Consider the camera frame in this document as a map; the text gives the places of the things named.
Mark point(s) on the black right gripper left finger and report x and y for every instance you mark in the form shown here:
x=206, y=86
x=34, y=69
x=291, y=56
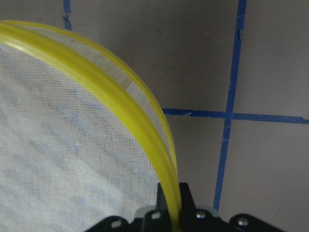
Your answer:
x=161, y=204

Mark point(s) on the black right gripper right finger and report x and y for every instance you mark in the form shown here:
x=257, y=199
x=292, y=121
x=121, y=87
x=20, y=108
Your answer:
x=188, y=205

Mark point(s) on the yellow steamer basket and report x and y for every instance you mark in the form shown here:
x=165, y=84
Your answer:
x=113, y=84

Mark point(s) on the white steamer cloth liner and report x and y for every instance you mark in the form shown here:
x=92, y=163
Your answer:
x=66, y=161

